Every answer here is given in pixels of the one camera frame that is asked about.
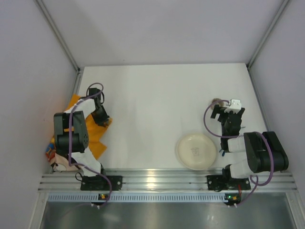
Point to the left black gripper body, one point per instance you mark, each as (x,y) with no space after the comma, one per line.
(102,118)

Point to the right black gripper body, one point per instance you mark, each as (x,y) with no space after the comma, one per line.
(220,113)

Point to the speckled ceramic cup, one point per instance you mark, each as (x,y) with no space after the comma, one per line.
(215,100)

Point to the orange cartoon mouse placemat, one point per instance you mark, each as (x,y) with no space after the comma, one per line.
(95,136)

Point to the cream round plate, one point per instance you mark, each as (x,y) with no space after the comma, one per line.
(196,151)

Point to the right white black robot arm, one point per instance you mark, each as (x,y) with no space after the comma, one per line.
(263,151)

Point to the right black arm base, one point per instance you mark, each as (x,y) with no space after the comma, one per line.
(219,183)

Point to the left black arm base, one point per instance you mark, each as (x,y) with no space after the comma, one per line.
(98,183)

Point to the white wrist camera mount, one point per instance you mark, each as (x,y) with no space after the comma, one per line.
(234,106)

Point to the aluminium mounting rail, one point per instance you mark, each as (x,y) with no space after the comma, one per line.
(160,180)

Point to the slotted grey cable duct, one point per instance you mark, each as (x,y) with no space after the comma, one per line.
(144,197)

